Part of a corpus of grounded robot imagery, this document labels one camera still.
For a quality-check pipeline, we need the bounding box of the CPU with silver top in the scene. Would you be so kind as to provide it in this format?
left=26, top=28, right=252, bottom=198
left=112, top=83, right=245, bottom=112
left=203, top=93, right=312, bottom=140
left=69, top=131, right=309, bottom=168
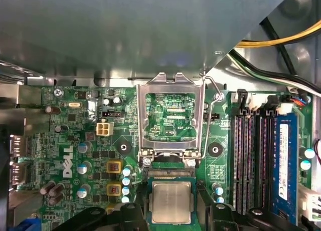
left=147, top=176, right=197, bottom=225

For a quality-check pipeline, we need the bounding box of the black RAM slot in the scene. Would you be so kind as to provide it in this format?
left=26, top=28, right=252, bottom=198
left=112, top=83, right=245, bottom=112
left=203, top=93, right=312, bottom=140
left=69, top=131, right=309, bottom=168
left=233, top=108, right=246, bottom=215
left=257, top=95, right=274, bottom=212
left=244, top=108, right=258, bottom=215

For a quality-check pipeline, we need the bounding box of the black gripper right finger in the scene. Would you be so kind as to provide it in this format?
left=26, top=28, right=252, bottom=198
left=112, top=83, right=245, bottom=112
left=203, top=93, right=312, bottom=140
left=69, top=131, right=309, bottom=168
left=197, top=202, right=300, bottom=231

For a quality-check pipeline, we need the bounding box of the blue RAM stick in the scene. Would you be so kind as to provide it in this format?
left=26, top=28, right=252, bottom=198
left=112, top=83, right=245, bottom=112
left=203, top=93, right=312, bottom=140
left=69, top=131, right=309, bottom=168
left=272, top=112, right=300, bottom=216

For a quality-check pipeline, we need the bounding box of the blue VGA port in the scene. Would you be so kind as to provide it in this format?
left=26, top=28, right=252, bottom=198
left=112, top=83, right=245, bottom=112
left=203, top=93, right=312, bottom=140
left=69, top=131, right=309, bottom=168
left=14, top=215, right=42, bottom=231

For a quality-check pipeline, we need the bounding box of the grey power supply unit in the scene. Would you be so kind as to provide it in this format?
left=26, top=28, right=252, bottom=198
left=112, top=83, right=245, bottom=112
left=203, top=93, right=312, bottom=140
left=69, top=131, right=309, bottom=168
left=0, top=0, right=294, bottom=79

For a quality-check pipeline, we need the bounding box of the black PC case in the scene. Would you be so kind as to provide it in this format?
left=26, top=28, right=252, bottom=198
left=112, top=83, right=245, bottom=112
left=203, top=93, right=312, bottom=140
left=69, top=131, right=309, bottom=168
left=0, top=0, right=321, bottom=231

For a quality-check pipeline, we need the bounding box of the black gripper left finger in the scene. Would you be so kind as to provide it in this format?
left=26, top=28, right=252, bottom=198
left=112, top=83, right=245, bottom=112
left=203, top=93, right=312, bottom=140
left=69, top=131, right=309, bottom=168
left=81, top=202, right=150, bottom=231

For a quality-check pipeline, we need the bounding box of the yellow wire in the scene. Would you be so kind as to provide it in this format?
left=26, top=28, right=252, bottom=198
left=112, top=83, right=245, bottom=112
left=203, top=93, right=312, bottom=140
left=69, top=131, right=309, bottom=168
left=237, top=25, right=321, bottom=49

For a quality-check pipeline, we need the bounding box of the green motherboard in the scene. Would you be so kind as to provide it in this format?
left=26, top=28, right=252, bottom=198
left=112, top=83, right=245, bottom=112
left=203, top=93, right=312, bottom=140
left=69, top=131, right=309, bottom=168
left=25, top=83, right=314, bottom=231

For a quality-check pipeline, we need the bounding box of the metal socket cover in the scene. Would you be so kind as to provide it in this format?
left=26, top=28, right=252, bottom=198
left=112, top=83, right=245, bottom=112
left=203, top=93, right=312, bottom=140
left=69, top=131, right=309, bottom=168
left=136, top=72, right=205, bottom=164

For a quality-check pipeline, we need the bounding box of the thin red wire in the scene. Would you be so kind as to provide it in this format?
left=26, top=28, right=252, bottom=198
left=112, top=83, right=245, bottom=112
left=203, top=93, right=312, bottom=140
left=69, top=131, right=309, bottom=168
left=314, top=138, right=321, bottom=164

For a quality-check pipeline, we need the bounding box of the metal locking lever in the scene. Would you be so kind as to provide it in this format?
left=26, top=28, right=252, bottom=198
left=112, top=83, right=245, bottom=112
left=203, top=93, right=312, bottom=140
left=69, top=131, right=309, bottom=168
left=200, top=74, right=225, bottom=159

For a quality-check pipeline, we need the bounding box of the CPU socket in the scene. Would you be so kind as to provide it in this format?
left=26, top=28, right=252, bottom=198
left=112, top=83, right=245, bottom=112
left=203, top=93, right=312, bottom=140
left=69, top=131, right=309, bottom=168
left=140, top=162, right=214, bottom=226

